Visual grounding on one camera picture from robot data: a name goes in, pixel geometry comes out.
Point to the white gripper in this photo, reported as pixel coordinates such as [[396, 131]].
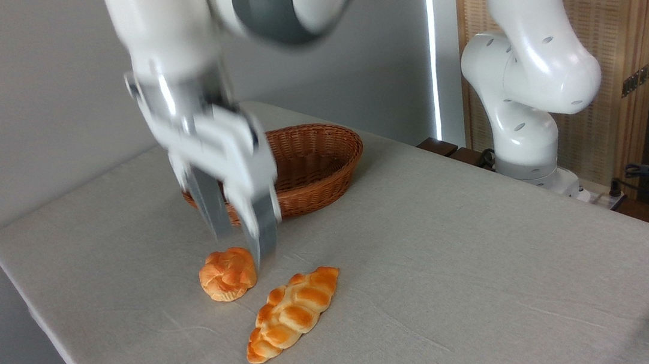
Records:
[[224, 150]]

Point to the long braided bread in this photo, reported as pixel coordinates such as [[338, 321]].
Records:
[[293, 315]]

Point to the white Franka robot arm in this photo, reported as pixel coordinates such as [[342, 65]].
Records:
[[164, 36]]

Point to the round knotted bread roll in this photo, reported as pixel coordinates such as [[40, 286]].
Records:
[[227, 275]]

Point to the brown wicker basket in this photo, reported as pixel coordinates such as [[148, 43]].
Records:
[[317, 170]]

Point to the dark brown wooden block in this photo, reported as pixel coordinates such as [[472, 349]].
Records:
[[466, 157], [437, 146]]

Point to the grey tablecloth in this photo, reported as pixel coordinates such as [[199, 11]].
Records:
[[461, 276]]

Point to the white power strip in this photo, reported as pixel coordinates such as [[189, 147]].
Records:
[[597, 195]]

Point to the dark metal screen hinge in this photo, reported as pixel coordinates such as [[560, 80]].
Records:
[[639, 78]]

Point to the wooden woven folding screen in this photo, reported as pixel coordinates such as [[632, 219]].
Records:
[[619, 0]]

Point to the white vertical window frame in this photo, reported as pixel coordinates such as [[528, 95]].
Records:
[[445, 42]]

